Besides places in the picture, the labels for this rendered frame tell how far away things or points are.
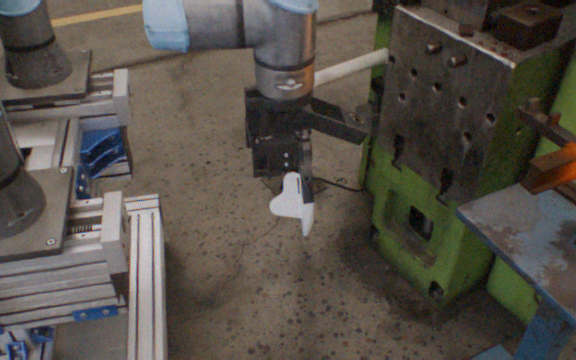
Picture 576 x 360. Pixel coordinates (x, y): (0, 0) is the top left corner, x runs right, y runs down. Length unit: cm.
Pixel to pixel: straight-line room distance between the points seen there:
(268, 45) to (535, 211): 72
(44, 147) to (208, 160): 115
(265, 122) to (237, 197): 153
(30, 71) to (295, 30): 90
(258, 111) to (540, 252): 62
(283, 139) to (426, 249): 119
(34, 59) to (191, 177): 109
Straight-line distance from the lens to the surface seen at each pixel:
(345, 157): 243
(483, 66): 135
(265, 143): 71
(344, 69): 177
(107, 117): 147
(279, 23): 62
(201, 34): 63
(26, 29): 139
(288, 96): 67
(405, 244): 186
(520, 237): 112
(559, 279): 108
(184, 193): 227
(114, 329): 163
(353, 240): 206
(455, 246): 167
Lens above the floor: 150
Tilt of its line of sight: 40 degrees down
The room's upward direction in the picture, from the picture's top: straight up
